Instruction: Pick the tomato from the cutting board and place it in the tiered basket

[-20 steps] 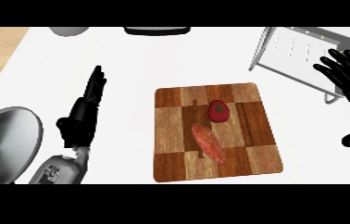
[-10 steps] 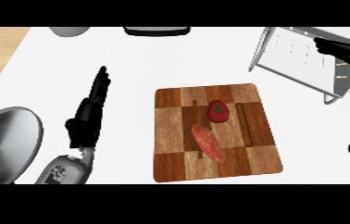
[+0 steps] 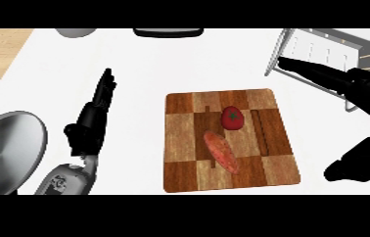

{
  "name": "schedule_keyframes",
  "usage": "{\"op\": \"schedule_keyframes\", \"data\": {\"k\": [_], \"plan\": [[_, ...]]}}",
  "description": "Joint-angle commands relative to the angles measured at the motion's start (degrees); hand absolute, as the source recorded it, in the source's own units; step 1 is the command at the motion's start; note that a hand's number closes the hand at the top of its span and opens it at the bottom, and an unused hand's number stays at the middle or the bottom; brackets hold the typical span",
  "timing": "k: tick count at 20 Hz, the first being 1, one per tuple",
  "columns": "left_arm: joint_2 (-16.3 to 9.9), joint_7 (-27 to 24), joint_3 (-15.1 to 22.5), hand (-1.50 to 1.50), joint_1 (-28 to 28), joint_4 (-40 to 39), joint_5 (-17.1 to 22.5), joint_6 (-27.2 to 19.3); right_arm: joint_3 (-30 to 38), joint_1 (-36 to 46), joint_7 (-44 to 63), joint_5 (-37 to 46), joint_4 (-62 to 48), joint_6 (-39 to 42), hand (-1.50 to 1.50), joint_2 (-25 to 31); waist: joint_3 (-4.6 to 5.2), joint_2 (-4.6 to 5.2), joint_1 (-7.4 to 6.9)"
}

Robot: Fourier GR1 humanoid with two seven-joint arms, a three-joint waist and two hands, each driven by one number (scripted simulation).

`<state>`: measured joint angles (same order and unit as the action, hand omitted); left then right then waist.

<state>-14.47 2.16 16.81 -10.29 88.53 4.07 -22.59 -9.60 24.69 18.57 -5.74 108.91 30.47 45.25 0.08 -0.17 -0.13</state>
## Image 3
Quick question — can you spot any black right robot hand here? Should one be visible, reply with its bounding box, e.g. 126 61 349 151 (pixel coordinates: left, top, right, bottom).
275 56 370 183

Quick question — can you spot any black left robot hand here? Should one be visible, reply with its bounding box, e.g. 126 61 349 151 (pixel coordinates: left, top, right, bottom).
61 68 117 158

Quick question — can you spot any red tomato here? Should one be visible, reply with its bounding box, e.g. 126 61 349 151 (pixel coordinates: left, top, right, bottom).
219 105 246 131

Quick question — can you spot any checkered wooden cutting board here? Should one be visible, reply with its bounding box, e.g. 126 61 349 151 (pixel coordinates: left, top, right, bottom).
162 88 303 194

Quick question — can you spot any grey round bowl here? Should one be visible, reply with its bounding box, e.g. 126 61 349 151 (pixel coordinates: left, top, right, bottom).
52 27 98 39

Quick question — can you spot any orange sweet potato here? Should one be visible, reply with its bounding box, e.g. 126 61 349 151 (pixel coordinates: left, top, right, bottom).
201 130 241 175

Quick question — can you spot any black flat appliance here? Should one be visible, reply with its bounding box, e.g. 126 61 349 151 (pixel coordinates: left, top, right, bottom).
131 27 204 39

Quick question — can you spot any silver wire tiered basket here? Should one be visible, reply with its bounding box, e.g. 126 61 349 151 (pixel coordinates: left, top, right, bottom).
262 27 370 113

